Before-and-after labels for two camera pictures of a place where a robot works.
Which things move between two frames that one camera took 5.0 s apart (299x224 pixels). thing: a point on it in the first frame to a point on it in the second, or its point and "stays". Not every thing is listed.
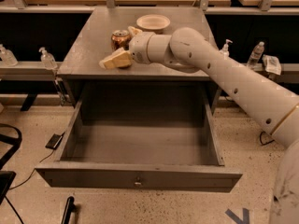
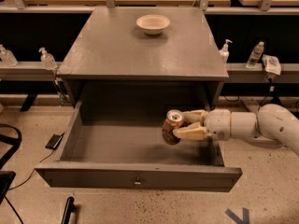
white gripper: (139, 48) to (217, 123)
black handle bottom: (69, 209) stays
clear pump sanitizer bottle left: (49, 60) stays
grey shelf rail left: (28, 71) stays
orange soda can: (120, 38) to (173, 121)
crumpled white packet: (271, 63) stays
